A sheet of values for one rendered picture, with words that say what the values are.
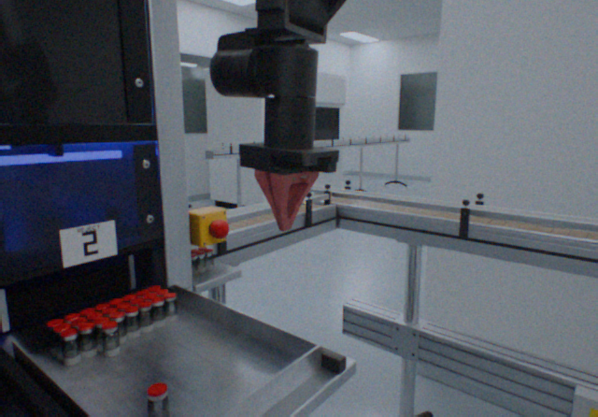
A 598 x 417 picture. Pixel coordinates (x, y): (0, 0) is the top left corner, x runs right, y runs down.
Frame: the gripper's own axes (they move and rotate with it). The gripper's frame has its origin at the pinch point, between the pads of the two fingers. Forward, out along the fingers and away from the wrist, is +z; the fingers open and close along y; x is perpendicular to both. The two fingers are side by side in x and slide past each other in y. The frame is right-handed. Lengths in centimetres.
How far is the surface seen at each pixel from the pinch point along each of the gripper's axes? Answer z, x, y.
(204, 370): 21.9, 4.6, 9.4
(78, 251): 10.6, 8.6, 35.4
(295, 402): 21.3, 1.6, -4.1
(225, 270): 24.0, -23.1, 36.5
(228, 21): -139, -438, 501
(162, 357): 22.4, 6.3, 16.7
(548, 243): 18, -82, -19
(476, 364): 59, -84, -6
